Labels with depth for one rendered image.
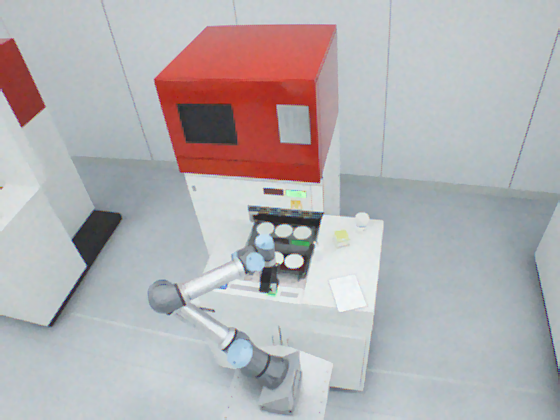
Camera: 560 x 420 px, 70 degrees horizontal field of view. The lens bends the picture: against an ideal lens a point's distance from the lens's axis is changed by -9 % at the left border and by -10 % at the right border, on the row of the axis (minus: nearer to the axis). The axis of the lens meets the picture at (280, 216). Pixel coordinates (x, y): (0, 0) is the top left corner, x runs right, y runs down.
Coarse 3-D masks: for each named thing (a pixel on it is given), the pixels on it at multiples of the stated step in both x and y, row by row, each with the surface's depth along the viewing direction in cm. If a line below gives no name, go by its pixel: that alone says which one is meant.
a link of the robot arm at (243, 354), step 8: (232, 344) 180; (240, 344) 175; (248, 344) 175; (232, 352) 176; (240, 352) 172; (248, 352) 173; (256, 352) 175; (264, 352) 179; (232, 360) 173; (240, 360) 171; (248, 360) 172; (256, 360) 173; (264, 360) 175; (240, 368) 174; (248, 368) 173; (256, 368) 173
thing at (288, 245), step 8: (280, 224) 254; (288, 224) 254; (296, 224) 253; (256, 232) 251; (312, 232) 247; (280, 240) 245; (288, 240) 244; (296, 240) 244; (304, 240) 243; (280, 248) 241; (288, 248) 240; (296, 248) 240; (304, 248) 239; (304, 256) 235; (280, 264) 232; (304, 264) 231
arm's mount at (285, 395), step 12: (288, 360) 182; (288, 372) 176; (300, 372) 193; (288, 384) 171; (264, 396) 180; (276, 396) 172; (288, 396) 166; (264, 408) 182; (276, 408) 179; (288, 408) 176
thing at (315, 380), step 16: (272, 352) 203; (288, 352) 202; (304, 352) 201; (304, 368) 195; (320, 368) 194; (240, 384) 192; (256, 384) 191; (304, 384) 189; (320, 384) 189; (240, 400) 186; (256, 400) 186; (304, 400) 184; (320, 400) 183; (224, 416) 181; (240, 416) 181; (256, 416) 180; (272, 416) 180; (288, 416) 179; (304, 416) 178; (320, 416) 178
